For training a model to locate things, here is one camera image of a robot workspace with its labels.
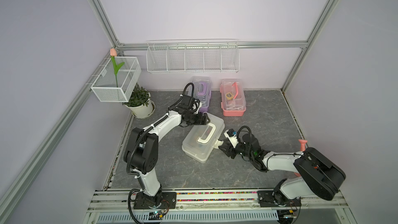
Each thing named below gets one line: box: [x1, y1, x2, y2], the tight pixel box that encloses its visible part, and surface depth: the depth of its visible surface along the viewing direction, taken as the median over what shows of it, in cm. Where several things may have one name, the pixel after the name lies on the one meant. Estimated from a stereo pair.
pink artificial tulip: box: [109, 47, 125, 88], surface depth 86 cm
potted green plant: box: [122, 82, 156, 119], surface depth 96 cm
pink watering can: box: [298, 138, 308, 152], surface depth 82 cm
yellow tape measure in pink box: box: [225, 91, 234, 101], surface depth 110 cm
